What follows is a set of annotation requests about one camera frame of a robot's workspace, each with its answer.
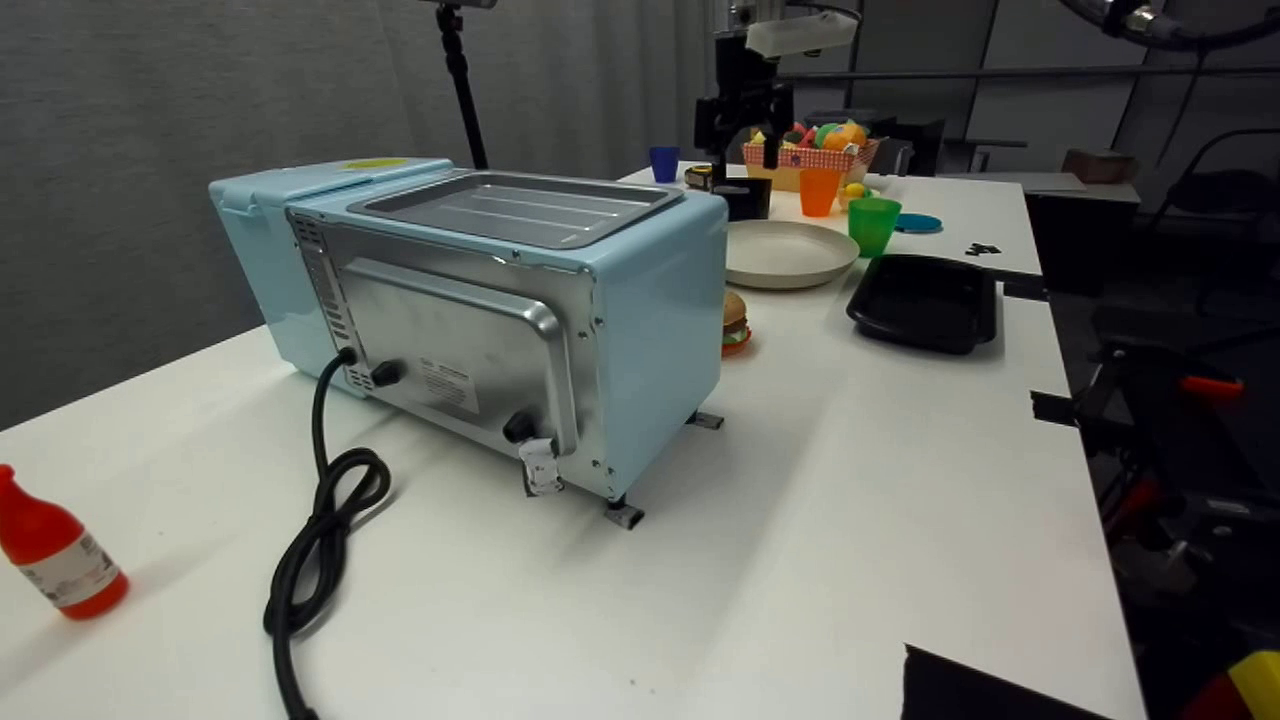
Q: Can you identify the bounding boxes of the black tripod stand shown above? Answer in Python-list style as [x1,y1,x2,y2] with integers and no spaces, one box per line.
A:
[427,0,492,172]

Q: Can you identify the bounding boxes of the yellow green toy fruit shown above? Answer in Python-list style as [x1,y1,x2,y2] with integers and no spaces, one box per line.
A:
[813,117,870,150]

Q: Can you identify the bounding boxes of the black equipment frame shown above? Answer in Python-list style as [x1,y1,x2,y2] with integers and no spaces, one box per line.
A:
[1080,316,1280,672]

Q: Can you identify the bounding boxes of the light blue toaster oven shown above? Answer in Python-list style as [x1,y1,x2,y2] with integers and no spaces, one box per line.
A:
[206,150,733,532]

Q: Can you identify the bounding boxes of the pink toy fruit basket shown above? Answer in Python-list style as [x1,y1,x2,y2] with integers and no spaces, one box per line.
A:
[740,133,883,194]

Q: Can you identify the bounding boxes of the black power cable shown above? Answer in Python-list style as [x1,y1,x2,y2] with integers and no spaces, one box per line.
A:
[258,346,399,720]

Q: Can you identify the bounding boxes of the green cup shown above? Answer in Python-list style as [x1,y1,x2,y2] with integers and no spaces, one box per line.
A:
[844,193,909,261]

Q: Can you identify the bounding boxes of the yellow red object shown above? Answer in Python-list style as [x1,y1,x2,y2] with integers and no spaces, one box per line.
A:
[1175,649,1280,720]

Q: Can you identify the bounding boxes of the grey curtain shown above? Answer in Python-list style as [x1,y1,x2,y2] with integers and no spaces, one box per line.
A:
[0,0,733,430]

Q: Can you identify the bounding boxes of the black plastic tray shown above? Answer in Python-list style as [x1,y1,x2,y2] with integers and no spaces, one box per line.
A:
[844,250,1003,361]

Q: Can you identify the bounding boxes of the red sauce bottle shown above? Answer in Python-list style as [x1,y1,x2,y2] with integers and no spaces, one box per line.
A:
[0,458,134,625]

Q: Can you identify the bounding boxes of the black chair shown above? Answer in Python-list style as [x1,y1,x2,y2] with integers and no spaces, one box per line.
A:
[1149,125,1280,250]

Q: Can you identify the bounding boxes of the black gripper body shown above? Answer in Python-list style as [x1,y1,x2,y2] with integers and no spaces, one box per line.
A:
[712,29,796,117]

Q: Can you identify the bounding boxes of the black robot cable hose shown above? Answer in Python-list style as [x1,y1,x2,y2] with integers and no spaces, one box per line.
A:
[1059,0,1280,57]

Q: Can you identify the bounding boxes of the orange cup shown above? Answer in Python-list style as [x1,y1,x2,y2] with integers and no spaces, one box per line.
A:
[796,150,851,219]

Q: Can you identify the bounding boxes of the toy burger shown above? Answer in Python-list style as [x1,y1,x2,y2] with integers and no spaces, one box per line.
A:
[720,286,761,361]

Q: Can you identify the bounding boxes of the red handled tool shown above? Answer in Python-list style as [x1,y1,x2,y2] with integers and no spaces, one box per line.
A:
[1175,371,1255,406]

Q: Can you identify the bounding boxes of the pale round plate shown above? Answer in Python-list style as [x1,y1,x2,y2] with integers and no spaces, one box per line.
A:
[720,217,865,297]

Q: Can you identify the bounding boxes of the small black box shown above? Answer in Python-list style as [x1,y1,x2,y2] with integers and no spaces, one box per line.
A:
[714,177,775,224]

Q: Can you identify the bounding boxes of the brown cardboard box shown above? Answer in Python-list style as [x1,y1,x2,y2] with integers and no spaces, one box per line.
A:
[1059,143,1143,188]

